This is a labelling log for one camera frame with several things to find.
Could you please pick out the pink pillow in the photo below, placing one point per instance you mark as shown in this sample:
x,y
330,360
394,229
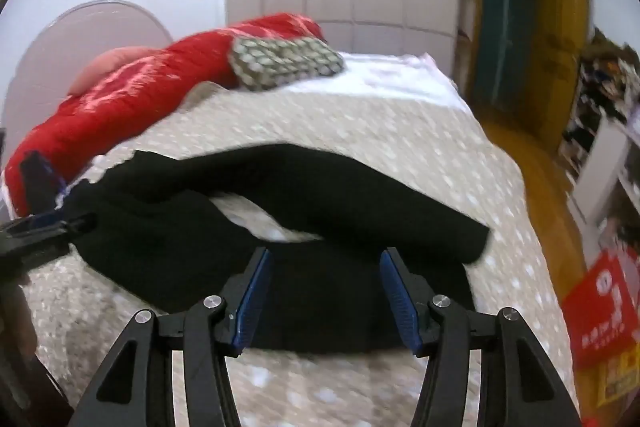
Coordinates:
x,y
110,62

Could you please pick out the white bed sheet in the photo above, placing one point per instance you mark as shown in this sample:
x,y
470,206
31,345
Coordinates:
x,y
400,77

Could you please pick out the pale rounded headboard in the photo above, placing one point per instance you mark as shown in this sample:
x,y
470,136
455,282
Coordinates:
x,y
75,32

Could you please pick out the beige spotted blanket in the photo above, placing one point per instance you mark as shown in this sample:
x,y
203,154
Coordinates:
x,y
350,117

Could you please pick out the red quilt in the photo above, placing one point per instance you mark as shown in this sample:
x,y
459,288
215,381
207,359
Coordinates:
x,y
150,82

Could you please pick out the patterned pillow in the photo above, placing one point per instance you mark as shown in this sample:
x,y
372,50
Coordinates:
x,y
285,59

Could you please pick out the white cluttered shelf unit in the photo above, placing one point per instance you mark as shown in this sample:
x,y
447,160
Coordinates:
x,y
602,147

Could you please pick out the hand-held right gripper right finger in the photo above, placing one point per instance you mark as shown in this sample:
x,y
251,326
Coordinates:
x,y
397,302

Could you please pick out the teal door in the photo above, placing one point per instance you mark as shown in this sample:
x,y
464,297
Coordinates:
x,y
502,27

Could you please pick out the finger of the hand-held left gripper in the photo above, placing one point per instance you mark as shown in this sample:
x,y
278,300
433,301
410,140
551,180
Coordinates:
x,y
42,179
45,227

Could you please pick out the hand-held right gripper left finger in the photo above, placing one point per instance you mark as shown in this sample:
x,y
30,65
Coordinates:
x,y
252,299

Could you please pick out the red cardboard box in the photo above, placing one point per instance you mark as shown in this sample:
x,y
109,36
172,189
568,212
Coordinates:
x,y
605,307

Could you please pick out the wooden door frame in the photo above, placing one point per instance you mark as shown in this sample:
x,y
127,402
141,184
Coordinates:
x,y
562,22

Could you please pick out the black pants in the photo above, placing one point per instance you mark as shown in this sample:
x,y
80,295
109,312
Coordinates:
x,y
325,187

